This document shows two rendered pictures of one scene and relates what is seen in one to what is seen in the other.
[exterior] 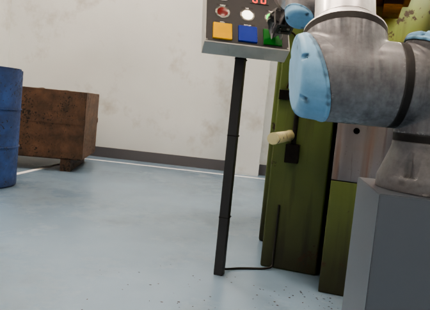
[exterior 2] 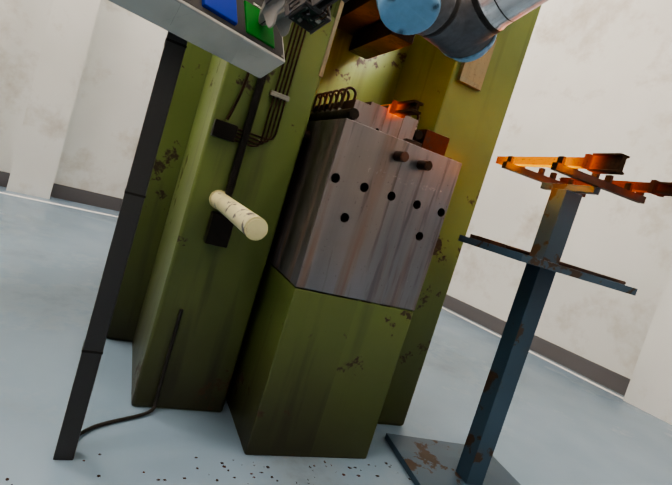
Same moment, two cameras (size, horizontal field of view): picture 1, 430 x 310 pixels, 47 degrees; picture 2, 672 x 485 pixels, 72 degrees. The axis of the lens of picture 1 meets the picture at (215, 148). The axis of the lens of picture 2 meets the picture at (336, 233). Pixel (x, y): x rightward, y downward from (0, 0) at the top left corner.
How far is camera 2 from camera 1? 1.10 m
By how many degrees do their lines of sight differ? 41
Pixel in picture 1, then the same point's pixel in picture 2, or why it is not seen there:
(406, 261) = not seen: outside the picture
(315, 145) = not seen: hidden behind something
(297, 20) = (409, 11)
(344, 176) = (315, 284)
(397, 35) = (354, 80)
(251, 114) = (50, 113)
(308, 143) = not seen: hidden behind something
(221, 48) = (161, 8)
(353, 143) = (336, 235)
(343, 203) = (306, 323)
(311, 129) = (254, 194)
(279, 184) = (186, 276)
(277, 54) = (260, 61)
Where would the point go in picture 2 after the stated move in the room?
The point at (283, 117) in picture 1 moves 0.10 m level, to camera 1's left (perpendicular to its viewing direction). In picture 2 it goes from (212, 168) to (176, 157)
